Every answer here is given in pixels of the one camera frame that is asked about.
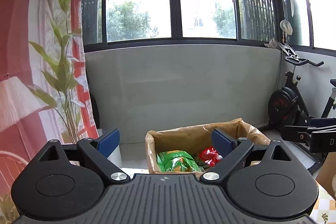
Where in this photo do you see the red snack bag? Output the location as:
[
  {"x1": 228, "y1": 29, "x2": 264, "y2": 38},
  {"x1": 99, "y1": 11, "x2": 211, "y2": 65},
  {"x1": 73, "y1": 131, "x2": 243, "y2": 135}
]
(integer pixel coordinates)
[{"x1": 195, "y1": 147, "x2": 223, "y2": 169}]

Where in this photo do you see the black exercise bike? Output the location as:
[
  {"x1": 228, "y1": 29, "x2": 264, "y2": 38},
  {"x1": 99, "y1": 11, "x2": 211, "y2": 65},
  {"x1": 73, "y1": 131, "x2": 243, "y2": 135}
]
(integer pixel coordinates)
[{"x1": 267, "y1": 41, "x2": 336, "y2": 132}]

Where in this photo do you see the white plastic bin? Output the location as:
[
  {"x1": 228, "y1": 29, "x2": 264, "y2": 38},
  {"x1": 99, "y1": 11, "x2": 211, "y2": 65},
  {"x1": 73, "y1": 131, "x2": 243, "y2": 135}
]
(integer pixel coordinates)
[{"x1": 96, "y1": 128, "x2": 122, "y2": 168}]

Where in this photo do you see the checkered floral tablecloth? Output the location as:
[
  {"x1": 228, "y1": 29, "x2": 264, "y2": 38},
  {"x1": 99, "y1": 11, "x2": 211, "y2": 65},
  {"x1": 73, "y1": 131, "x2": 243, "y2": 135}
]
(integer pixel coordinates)
[{"x1": 310, "y1": 184, "x2": 336, "y2": 224}]

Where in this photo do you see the taped brown cardboard box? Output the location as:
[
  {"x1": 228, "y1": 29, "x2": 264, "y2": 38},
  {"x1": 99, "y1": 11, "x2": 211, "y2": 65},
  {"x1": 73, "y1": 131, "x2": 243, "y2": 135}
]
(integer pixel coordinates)
[{"x1": 145, "y1": 118, "x2": 270, "y2": 181}]

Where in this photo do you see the red floral curtain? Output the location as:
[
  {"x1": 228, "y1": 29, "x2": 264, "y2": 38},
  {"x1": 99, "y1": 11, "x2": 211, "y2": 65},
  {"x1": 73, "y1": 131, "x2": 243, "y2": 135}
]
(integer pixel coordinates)
[{"x1": 1, "y1": 0, "x2": 98, "y2": 223}]

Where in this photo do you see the bright green snack bag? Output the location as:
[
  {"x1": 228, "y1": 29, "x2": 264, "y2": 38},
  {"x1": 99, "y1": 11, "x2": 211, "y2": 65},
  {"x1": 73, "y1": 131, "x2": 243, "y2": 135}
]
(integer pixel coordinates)
[{"x1": 157, "y1": 150, "x2": 204, "y2": 172}]

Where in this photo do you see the window frame with glass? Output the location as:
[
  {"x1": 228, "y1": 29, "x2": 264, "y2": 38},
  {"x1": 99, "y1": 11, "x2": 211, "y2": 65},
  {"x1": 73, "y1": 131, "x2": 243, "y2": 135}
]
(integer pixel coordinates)
[{"x1": 81, "y1": 0, "x2": 335, "y2": 55}]

